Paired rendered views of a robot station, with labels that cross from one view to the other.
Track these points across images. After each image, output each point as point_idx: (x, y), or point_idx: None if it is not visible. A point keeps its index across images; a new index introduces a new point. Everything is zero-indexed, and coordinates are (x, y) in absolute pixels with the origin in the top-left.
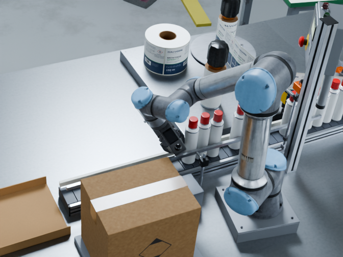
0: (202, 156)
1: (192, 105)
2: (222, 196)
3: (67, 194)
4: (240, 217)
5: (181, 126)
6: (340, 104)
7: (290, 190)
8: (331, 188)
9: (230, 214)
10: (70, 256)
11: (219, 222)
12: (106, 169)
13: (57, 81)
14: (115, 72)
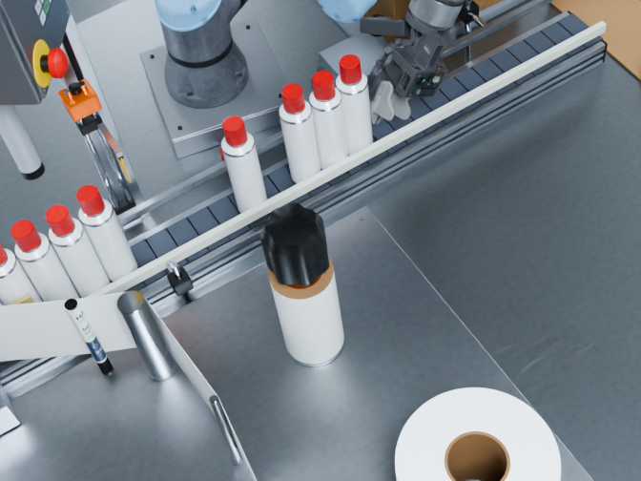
0: None
1: (362, 319)
2: (282, 82)
3: (583, 30)
4: (249, 45)
5: (384, 240)
6: None
7: (138, 157)
8: (50, 178)
9: (267, 48)
10: None
11: (287, 68)
12: (523, 65)
13: None
14: (630, 476)
